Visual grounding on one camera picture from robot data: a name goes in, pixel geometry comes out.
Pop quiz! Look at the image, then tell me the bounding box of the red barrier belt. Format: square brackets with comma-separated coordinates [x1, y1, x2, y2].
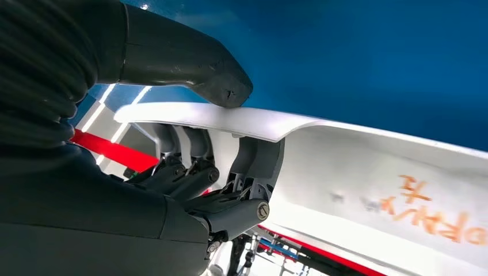
[70, 128, 386, 276]

